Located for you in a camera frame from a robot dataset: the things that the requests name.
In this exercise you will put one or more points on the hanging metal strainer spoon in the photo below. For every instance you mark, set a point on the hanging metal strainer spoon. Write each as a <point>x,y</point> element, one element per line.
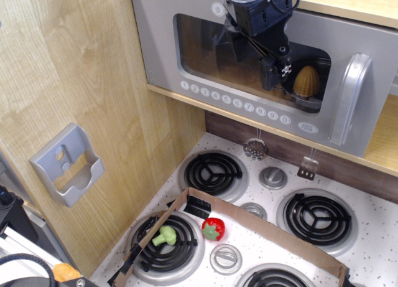
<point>256,148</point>

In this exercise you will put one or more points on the grey stove knob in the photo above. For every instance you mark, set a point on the grey stove knob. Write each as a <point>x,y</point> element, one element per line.
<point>255,209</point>
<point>273,178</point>
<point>226,259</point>

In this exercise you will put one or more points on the hanging metal spatula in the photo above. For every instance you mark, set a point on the hanging metal spatula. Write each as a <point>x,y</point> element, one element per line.
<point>308,166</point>

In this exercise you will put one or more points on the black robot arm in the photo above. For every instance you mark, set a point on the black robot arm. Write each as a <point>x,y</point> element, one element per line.
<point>259,25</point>

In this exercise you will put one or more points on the back right stove burner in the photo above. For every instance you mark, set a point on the back right stove burner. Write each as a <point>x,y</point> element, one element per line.
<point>319,217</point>

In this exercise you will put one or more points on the yellow toy corn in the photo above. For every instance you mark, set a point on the yellow toy corn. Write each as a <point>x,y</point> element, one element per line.
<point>307,82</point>

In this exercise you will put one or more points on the back left stove burner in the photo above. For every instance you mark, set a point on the back left stove burner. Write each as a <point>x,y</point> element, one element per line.
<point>217,173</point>

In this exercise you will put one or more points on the front right stove burner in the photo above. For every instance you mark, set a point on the front right stove burner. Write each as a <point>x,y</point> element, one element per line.
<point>274,274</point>

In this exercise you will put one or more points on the grey wall phone holder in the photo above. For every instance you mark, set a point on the grey wall phone holder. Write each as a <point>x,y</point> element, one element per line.
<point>59,155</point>

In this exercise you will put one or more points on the orange toy food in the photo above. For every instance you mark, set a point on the orange toy food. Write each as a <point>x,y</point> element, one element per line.
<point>64,272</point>

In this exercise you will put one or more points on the steel cooking pot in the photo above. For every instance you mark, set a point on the steel cooking pot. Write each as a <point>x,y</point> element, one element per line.
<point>311,104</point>

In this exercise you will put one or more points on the grey microwave door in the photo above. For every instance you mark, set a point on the grey microwave door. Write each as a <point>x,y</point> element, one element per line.
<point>186,51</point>

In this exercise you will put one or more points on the grey front stove knob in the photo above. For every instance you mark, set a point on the grey front stove knob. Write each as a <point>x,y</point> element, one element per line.
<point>226,259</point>

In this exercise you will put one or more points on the brown cardboard barrier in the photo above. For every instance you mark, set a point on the brown cardboard barrier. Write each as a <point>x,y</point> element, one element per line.
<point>201,205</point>

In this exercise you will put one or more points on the grey back stove knob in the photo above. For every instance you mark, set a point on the grey back stove knob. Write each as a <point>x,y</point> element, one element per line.
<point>273,178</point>

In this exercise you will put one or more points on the grey middle stove knob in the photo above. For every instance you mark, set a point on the grey middle stove knob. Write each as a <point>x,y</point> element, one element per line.
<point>255,209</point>

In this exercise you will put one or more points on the green toy broccoli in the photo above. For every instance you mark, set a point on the green toy broccoli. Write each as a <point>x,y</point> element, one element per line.
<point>166,235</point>

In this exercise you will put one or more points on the red toy strawberry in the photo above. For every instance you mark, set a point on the red toy strawberry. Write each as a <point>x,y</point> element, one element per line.
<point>213,229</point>

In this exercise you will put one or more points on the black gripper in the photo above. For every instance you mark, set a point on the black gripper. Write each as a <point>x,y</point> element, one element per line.
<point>255,28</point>

